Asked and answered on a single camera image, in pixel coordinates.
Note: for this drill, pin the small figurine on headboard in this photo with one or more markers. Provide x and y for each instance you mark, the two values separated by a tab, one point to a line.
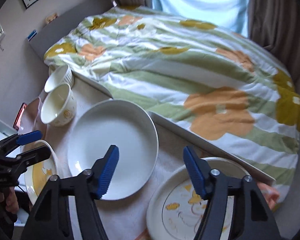
51	18

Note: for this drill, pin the plain white plate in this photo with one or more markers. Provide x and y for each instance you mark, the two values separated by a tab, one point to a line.
118	141

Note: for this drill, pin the right brown curtain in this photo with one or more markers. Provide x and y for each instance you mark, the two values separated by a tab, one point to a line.
275	26

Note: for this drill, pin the white ribbed bowl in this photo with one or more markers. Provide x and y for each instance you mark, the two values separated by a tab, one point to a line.
62	74

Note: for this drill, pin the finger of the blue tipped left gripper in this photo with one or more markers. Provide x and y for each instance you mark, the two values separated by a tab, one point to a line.
22	138

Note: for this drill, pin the white table cloth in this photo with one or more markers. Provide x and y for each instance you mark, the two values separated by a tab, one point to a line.
126	218

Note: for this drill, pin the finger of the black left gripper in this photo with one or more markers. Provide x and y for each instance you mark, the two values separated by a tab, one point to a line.
21	162

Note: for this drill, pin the person's left hand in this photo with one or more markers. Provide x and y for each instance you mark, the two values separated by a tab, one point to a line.
8	201

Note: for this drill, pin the light blue window cloth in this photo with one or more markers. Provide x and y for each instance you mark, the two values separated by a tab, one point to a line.
232	14

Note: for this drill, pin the red phone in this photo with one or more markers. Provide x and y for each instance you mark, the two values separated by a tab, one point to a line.
17	121

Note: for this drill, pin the cream flower pattern bowl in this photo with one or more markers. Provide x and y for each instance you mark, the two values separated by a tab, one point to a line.
60	106

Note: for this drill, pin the yellow bear pattern plate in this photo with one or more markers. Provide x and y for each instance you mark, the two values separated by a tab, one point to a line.
38	174

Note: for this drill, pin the green floral striped duvet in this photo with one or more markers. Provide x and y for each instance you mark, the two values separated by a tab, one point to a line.
204	78

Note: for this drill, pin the white duck pattern plate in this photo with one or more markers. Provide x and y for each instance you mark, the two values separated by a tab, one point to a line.
175	210

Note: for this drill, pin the grey bed headboard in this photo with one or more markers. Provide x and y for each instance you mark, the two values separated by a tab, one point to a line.
63	24

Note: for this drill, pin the blue white box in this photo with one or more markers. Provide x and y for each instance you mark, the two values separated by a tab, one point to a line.
31	35

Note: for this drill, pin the white bed footboard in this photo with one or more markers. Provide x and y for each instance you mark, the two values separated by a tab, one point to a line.
190	139

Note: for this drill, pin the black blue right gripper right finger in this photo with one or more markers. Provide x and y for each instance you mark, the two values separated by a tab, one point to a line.
251	215

